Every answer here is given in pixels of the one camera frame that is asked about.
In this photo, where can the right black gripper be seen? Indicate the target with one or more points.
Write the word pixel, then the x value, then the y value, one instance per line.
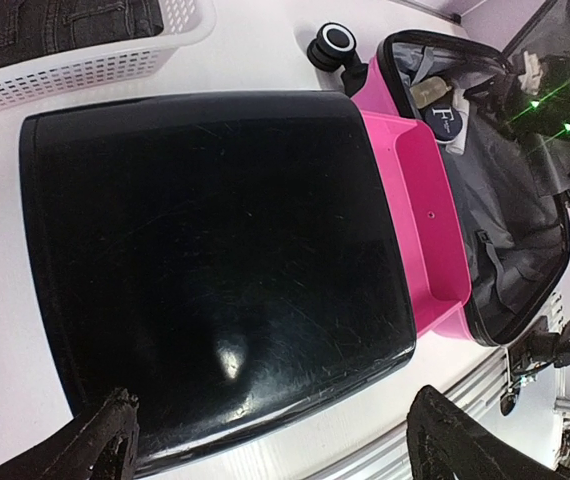
pixel 538 101

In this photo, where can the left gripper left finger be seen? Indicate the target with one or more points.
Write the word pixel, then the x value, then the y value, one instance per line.
pixel 99 443

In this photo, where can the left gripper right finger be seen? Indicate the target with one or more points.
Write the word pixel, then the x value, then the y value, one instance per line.
pixel 445 443

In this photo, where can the clear glass perfume bottle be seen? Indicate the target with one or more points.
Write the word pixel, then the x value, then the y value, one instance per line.
pixel 429 91

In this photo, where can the pink hard-shell suitcase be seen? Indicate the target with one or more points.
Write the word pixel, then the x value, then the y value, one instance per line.
pixel 484 237

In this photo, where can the pink and black case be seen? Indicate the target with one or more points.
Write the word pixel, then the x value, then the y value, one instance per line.
pixel 238 260

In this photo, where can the white plastic mesh basket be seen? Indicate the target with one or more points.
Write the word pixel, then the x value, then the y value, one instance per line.
pixel 185 23

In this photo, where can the black jeans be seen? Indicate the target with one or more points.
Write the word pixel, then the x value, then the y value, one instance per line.
pixel 33 29

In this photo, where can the white cosmetic tube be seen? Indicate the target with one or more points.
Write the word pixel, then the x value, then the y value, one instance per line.
pixel 462 106

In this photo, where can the navy round powder compact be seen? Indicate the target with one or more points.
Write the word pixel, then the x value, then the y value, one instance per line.
pixel 443 120

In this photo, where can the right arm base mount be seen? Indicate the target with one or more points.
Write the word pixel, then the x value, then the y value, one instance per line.
pixel 522 369

